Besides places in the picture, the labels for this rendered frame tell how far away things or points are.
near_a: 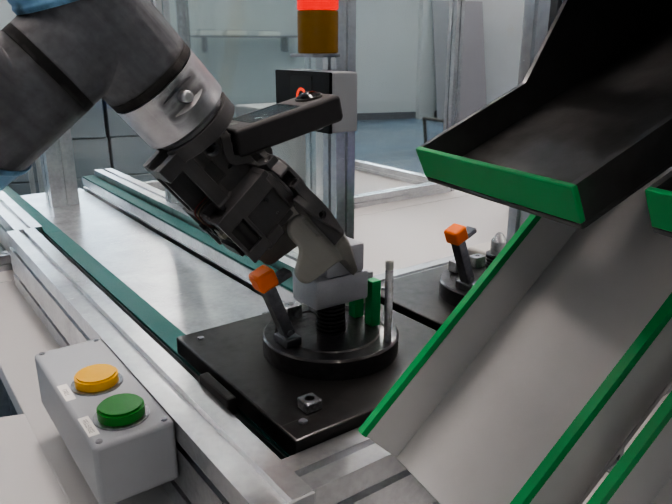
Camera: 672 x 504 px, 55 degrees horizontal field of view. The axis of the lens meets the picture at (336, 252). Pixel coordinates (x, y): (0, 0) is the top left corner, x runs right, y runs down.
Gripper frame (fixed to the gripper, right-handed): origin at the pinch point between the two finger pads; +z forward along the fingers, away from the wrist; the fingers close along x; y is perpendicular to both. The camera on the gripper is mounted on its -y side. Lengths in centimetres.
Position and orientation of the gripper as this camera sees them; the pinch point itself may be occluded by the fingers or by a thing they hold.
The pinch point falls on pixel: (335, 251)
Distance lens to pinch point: 64.8
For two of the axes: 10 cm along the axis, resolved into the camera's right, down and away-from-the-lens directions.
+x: 5.9, 2.4, -7.7
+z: 5.3, 6.1, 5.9
